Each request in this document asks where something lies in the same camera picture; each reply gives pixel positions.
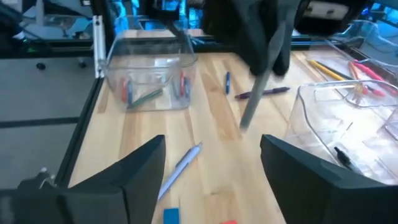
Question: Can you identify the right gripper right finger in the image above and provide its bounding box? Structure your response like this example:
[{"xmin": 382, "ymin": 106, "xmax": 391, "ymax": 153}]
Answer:
[{"xmin": 260, "ymin": 134, "xmax": 343, "ymax": 224}]

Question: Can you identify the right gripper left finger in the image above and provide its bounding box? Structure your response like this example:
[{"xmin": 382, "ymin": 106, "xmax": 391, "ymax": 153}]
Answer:
[{"xmin": 69, "ymin": 134, "xmax": 167, "ymax": 224}]

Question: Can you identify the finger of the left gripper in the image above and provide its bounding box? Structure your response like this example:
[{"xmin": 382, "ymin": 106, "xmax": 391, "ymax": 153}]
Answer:
[
  {"xmin": 241, "ymin": 33, "xmax": 272, "ymax": 76},
  {"xmin": 274, "ymin": 30, "xmax": 295, "ymax": 78}
]

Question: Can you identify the purple pen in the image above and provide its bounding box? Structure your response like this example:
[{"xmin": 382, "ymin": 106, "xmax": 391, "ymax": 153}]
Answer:
[{"xmin": 234, "ymin": 86, "xmax": 291, "ymax": 101}]

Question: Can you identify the thick grey pen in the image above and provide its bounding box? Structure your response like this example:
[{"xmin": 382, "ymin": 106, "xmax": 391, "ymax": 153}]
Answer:
[{"xmin": 157, "ymin": 141, "xmax": 204, "ymax": 201}]

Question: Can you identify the dark blue marker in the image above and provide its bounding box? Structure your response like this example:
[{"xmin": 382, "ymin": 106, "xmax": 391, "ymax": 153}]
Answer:
[{"xmin": 224, "ymin": 71, "xmax": 232, "ymax": 95}]

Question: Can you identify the yellow pencil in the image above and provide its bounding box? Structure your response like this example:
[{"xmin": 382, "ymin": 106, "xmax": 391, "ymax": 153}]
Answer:
[{"xmin": 307, "ymin": 58, "xmax": 346, "ymax": 82}]

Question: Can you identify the slim grey pen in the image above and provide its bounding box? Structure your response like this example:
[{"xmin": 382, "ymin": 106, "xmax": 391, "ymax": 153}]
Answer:
[{"xmin": 238, "ymin": 18, "xmax": 287, "ymax": 131}]

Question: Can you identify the black pen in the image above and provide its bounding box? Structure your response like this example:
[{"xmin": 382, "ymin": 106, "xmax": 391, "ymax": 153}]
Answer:
[{"xmin": 333, "ymin": 146, "xmax": 363, "ymax": 174}]

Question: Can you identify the orange pencil with pink eraser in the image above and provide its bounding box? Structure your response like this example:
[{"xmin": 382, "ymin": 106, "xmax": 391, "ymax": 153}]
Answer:
[{"xmin": 347, "ymin": 60, "xmax": 370, "ymax": 95}]

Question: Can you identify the green crayon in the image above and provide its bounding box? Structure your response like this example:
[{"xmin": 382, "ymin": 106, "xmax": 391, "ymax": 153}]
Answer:
[{"xmin": 126, "ymin": 88, "xmax": 164, "ymax": 110}]

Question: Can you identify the blue crayon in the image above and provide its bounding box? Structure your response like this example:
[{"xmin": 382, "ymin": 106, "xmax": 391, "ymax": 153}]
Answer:
[{"xmin": 126, "ymin": 80, "xmax": 134, "ymax": 106}]

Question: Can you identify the red crayon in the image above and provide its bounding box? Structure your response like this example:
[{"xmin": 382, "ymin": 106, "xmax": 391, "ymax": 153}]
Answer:
[{"xmin": 119, "ymin": 77, "xmax": 129, "ymax": 104}]

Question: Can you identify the blue eraser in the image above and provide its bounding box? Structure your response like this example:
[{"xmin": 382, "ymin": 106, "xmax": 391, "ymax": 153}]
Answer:
[{"xmin": 162, "ymin": 207, "xmax": 181, "ymax": 224}]

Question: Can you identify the tall clear plastic bin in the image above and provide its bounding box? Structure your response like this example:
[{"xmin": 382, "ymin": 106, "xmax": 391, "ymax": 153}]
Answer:
[{"xmin": 101, "ymin": 29, "xmax": 199, "ymax": 113}]

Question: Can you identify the dark side table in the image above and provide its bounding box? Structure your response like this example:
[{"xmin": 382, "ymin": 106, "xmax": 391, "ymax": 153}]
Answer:
[{"xmin": 0, "ymin": 0, "xmax": 94, "ymax": 71}]

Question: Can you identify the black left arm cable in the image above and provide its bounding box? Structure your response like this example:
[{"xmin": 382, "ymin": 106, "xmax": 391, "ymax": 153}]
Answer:
[{"xmin": 164, "ymin": 17, "xmax": 196, "ymax": 54}]

